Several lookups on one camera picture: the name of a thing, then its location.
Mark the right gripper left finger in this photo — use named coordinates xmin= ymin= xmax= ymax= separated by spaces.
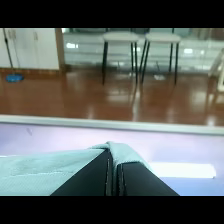
xmin=50 ymin=148 xmax=114 ymax=197

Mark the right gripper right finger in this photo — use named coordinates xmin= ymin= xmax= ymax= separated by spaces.
xmin=117 ymin=161 xmax=180 ymax=197

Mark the light green T-shirt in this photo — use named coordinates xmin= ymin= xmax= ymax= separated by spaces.
xmin=0 ymin=141 xmax=155 ymax=197

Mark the blue mop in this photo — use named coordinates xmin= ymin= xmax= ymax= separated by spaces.
xmin=2 ymin=28 xmax=25 ymax=83

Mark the white cabinet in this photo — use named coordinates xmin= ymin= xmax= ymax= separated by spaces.
xmin=0 ymin=28 xmax=60 ymax=71

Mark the white stool with black legs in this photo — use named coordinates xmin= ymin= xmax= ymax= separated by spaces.
xmin=101 ymin=31 xmax=140 ymax=86
xmin=140 ymin=31 xmax=182 ymax=86

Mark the silver frame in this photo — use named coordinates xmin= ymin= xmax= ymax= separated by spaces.
xmin=0 ymin=114 xmax=224 ymax=136

